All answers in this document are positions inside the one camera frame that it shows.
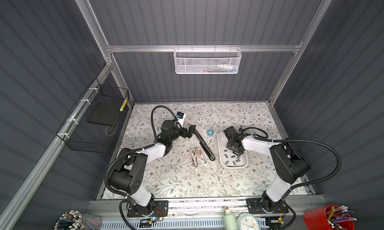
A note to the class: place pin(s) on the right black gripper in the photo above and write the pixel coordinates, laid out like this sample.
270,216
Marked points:
228,145

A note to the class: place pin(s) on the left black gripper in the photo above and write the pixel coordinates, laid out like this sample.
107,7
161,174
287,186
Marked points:
184,134

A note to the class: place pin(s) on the black stapler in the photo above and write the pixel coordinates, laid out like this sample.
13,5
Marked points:
204,146

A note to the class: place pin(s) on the pink staple box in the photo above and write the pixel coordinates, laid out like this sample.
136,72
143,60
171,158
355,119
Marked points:
203,159

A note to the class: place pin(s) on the beige staple box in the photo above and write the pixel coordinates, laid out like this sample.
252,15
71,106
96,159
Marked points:
194,158

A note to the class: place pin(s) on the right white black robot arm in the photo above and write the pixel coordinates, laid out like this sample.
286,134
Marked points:
289,161

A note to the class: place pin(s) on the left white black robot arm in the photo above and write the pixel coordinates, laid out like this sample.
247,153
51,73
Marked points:
125,174

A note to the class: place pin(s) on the white plastic tray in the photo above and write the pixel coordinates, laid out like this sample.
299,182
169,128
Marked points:
228,159

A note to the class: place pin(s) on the blue tape roll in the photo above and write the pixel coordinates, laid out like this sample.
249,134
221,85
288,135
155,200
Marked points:
210,133

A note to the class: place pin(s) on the floral table mat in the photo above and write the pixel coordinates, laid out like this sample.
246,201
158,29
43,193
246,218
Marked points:
175,176

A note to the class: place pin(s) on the yellow marker pen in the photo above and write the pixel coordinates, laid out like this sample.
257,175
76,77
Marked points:
124,104

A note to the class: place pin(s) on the mint alarm clock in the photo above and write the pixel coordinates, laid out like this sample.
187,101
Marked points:
248,222

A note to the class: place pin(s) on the green glue bottle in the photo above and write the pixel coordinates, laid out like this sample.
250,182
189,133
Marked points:
229,220

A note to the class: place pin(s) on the red pencil cup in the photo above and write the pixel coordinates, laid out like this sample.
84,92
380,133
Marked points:
330,218

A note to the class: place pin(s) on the jar of coloured pencils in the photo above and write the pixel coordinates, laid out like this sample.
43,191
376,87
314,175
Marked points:
75,220

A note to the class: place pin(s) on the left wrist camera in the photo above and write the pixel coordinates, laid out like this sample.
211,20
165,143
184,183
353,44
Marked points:
180,118

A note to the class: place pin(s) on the white wire mesh basket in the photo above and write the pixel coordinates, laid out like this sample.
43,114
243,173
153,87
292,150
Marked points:
207,60

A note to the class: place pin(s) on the black wire basket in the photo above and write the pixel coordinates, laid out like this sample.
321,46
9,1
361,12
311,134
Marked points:
96,121

